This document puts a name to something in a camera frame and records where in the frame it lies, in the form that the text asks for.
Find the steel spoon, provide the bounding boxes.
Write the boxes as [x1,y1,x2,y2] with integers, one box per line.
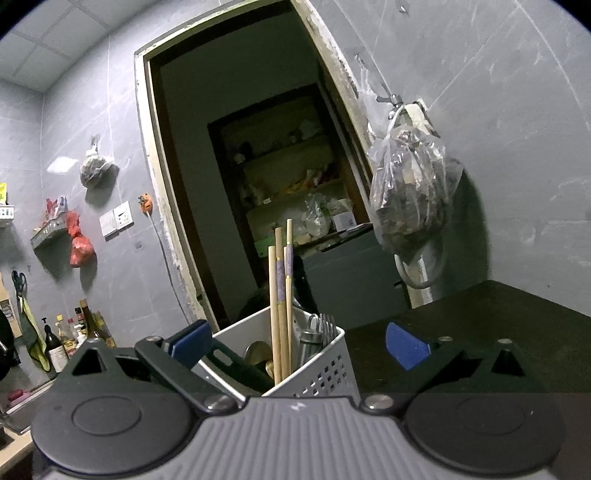
[245,340,273,378]

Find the grey perforated utensil basket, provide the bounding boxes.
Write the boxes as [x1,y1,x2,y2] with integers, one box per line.
[191,303,362,402]

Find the steel fork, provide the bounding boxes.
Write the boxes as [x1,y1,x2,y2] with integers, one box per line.
[320,313,338,346]

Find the plain wooden chopstick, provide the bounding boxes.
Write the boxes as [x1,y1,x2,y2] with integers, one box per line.
[267,246,281,385]

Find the purple banded wooden chopstick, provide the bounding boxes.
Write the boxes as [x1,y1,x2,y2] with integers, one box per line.
[284,218,294,374]

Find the grey curved pipe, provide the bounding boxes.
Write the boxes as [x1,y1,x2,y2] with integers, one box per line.
[394,235,448,290]

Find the dark glass bottle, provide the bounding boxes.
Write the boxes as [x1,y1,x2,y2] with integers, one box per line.
[42,318,68,373]

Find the dark grey cabinet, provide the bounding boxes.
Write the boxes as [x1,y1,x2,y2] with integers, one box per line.
[295,225,410,330]

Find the red plastic bag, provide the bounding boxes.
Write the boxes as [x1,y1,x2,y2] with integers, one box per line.
[65,211,95,268]

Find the clear plastic bag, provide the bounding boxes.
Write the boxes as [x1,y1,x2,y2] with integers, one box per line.
[369,125,464,261]

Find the hanging grey bag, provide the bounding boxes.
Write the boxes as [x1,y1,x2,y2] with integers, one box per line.
[79,136,112,189]

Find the white wall switch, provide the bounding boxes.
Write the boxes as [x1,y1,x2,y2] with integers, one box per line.
[99,201,134,239]

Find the wall shelf rack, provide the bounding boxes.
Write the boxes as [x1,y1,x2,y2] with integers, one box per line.
[30,213,67,250]

